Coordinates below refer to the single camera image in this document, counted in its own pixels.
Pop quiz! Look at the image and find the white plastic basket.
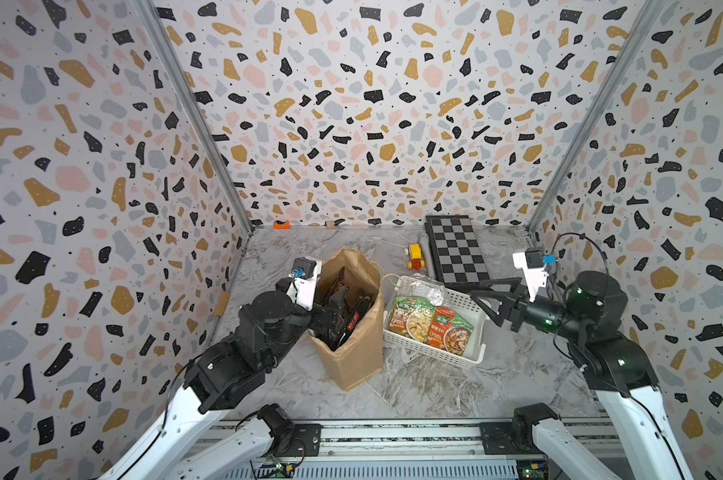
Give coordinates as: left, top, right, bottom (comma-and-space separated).
383, 275, 487, 369

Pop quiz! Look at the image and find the brown paper bag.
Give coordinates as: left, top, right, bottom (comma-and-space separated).
311, 247, 387, 391

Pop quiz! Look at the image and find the green orange condiment packet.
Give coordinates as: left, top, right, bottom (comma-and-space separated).
425, 306, 475, 356

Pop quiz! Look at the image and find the clear plastic sauce bag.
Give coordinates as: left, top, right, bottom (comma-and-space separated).
397, 273, 451, 307

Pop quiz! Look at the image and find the black white red packet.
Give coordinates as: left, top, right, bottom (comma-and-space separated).
320, 267, 373, 351

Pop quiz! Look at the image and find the green yellow soup packet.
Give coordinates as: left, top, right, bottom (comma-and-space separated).
389, 296, 435, 343

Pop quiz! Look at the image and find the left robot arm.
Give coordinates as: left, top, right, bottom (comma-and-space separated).
104, 291, 347, 479

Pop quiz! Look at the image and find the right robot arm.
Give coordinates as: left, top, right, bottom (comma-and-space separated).
471, 270, 693, 479

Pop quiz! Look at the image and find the black white checkerboard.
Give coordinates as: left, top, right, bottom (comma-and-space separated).
425, 215, 491, 291

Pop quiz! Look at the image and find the yellow red toy block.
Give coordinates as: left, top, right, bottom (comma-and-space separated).
405, 244, 427, 270

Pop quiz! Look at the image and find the grey cylinder tube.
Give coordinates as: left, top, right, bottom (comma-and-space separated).
419, 232, 437, 280

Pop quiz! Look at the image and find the brown tape piece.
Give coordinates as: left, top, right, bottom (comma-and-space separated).
214, 291, 230, 317

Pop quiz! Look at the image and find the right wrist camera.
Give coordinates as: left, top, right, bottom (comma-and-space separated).
511, 248, 555, 302

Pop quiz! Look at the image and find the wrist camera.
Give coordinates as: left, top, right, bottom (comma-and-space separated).
511, 248, 555, 302
287, 257, 323, 311

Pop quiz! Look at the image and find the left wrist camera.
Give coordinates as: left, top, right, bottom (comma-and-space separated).
287, 257, 323, 311

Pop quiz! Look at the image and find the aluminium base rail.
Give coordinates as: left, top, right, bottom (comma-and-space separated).
144, 417, 653, 480

